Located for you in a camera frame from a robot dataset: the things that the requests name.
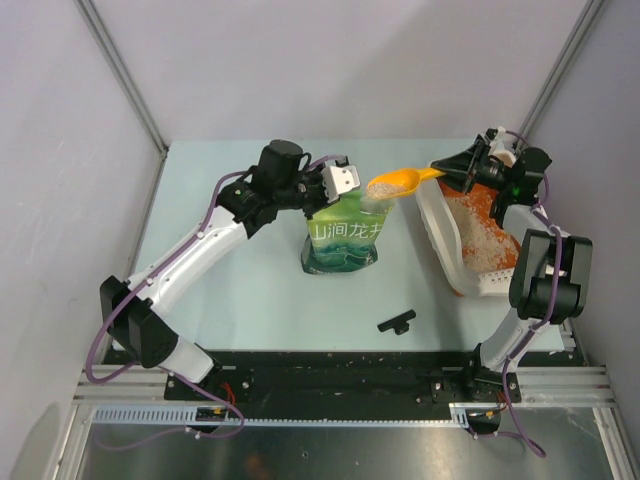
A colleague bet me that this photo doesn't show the white orange litter box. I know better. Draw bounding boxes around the white orange litter box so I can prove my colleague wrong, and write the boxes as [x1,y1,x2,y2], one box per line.
[415,180,520,298]

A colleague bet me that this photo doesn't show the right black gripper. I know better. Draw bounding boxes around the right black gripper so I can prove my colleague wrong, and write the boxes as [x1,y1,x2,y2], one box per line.
[429,140,516,194]

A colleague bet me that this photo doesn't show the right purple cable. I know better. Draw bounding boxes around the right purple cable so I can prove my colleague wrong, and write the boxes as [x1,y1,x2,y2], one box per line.
[499,129,564,459]

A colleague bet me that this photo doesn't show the black bag clip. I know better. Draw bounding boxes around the black bag clip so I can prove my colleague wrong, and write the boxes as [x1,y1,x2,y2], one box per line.
[377,309,416,335]

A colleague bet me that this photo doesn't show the green litter bag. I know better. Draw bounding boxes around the green litter bag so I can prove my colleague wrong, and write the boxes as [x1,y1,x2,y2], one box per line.
[301,190,394,275]

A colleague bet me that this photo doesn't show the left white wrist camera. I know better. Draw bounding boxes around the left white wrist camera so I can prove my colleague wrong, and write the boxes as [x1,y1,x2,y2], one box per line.
[321,155,361,204]

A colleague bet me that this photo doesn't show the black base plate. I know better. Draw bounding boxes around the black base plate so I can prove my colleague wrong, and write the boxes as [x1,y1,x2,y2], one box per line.
[197,351,522,404]

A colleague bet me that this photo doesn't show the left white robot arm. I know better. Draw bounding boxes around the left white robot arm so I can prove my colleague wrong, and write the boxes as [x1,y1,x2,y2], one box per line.
[96,140,346,400]

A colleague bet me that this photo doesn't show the orange plastic scoop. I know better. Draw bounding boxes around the orange plastic scoop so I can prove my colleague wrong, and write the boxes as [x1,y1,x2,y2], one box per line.
[365,167,444,200]

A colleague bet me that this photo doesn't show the clean litter grains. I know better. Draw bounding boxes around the clean litter grains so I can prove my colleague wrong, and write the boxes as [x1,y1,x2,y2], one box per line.
[445,191,519,274]

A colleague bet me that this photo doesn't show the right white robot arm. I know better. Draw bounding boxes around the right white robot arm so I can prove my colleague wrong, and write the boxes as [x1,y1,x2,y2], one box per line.
[431,137,593,401]

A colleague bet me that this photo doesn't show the white slotted cable duct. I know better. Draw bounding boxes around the white slotted cable duct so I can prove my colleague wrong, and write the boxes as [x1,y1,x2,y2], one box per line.
[93,405,469,428]

